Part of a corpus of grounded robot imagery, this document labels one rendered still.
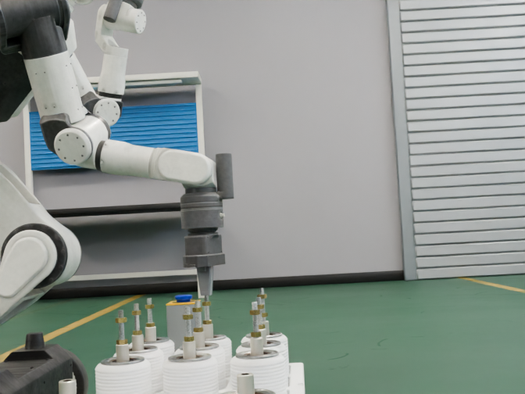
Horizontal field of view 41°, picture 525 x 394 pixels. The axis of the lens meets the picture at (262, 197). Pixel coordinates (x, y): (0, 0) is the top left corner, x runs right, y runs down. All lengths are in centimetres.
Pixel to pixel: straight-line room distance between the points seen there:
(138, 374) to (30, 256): 44
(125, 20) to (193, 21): 469
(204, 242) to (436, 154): 514
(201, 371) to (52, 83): 65
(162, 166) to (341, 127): 508
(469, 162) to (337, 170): 116
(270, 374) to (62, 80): 72
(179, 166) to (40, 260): 36
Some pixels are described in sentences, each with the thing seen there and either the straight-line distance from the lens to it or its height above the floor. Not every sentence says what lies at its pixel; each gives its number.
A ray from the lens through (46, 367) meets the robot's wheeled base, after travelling 175.
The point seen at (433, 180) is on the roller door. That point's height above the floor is 86.
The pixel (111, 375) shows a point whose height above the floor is 24.
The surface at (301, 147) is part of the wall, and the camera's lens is 642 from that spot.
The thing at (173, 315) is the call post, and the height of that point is 29.
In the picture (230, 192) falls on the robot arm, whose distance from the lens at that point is 147.
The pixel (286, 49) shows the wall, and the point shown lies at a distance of 659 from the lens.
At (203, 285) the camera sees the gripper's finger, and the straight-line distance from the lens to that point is 149.
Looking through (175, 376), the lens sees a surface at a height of 23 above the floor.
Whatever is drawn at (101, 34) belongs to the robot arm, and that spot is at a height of 103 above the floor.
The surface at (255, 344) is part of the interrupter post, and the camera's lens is 125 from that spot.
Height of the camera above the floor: 46
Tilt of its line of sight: 3 degrees up
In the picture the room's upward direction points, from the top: 3 degrees counter-clockwise
